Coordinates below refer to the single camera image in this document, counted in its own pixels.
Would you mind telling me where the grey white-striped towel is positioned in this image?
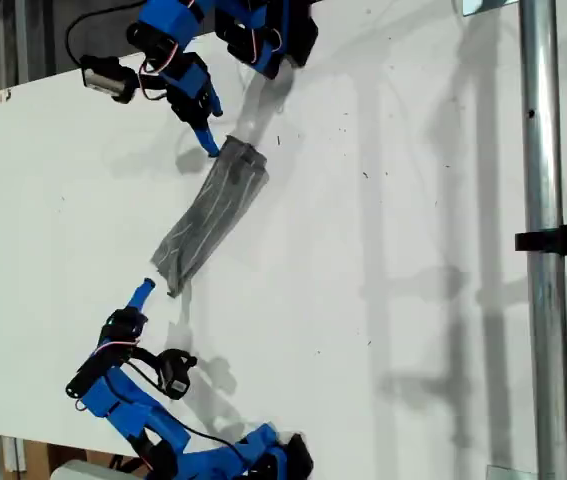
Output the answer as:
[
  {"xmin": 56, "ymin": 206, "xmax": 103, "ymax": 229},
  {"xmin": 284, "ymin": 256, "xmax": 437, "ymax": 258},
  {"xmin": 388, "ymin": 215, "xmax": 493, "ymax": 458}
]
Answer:
[{"xmin": 150, "ymin": 134, "xmax": 269, "ymax": 300}]

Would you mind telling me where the white plastic box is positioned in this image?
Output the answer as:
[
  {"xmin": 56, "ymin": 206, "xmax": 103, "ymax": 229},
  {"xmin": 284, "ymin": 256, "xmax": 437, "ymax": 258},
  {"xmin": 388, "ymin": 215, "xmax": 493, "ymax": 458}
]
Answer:
[{"xmin": 51, "ymin": 458, "xmax": 137, "ymax": 480}]

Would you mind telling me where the brown cardboard box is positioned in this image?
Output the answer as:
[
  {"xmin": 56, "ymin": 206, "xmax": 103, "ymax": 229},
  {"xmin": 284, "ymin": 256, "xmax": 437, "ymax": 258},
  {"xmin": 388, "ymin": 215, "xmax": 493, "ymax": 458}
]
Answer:
[{"xmin": 17, "ymin": 439, "xmax": 154, "ymax": 480}]

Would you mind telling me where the white table leg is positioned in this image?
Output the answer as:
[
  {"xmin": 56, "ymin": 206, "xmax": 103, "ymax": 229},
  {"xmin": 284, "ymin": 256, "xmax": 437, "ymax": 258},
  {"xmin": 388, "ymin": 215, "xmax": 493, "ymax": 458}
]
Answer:
[{"xmin": 1, "ymin": 435, "xmax": 27, "ymax": 474}]

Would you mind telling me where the camera black stalk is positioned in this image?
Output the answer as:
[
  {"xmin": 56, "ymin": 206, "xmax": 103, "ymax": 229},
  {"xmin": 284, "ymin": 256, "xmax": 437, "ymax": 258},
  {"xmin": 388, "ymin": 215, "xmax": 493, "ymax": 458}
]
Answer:
[{"xmin": 122, "ymin": 347, "xmax": 164, "ymax": 386}]

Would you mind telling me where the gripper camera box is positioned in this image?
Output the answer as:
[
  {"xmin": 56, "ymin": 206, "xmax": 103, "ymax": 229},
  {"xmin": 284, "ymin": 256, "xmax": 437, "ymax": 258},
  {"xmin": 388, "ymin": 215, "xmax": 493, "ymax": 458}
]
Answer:
[
  {"xmin": 80, "ymin": 54, "xmax": 137, "ymax": 105},
  {"xmin": 156, "ymin": 348, "xmax": 198, "ymax": 399}
]

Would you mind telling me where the camera black cable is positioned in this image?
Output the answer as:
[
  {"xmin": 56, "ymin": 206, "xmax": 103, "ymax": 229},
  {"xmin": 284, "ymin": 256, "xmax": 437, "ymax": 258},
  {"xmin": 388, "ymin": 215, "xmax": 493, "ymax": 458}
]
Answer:
[
  {"xmin": 182, "ymin": 424, "xmax": 264, "ymax": 469},
  {"xmin": 65, "ymin": 0, "xmax": 147, "ymax": 66}
]

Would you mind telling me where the steel post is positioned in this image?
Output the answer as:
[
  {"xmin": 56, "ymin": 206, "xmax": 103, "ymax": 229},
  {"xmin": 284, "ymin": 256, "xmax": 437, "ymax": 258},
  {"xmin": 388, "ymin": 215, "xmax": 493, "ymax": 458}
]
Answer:
[{"xmin": 518, "ymin": 0, "xmax": 567, "ymax": 480}]

